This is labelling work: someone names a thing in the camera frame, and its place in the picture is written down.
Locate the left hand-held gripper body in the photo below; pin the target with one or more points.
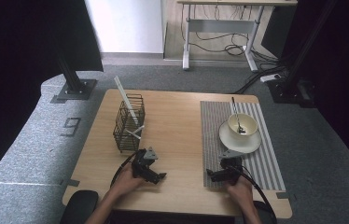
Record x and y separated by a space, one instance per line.
141 165

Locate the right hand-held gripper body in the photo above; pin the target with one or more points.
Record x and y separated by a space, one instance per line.
233 165

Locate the white round plate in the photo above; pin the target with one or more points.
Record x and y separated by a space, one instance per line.
250 144

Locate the person's left hand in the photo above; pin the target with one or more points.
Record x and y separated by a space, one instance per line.
126 183

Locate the person's right hand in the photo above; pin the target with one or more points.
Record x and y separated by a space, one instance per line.
242 193

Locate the grey striped placemat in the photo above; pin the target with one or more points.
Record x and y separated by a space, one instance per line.
210 140

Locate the cream ceramic bowl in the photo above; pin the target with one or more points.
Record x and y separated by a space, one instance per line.
250 123

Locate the metal spoon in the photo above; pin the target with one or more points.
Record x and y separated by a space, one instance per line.
237 116

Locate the grey tape piece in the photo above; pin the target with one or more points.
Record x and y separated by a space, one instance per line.
283 195
73 183

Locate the long white chopstick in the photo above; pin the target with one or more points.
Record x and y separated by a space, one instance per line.
125 97

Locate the white power strip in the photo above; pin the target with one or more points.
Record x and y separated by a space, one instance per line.
270 77

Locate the black metal stand with base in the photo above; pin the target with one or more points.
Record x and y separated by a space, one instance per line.
74 84
290 84

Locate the white-legged wooden desk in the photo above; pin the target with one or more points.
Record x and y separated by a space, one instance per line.
222 25

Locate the dark curtain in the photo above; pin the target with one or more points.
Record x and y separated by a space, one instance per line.
14 62
343 77

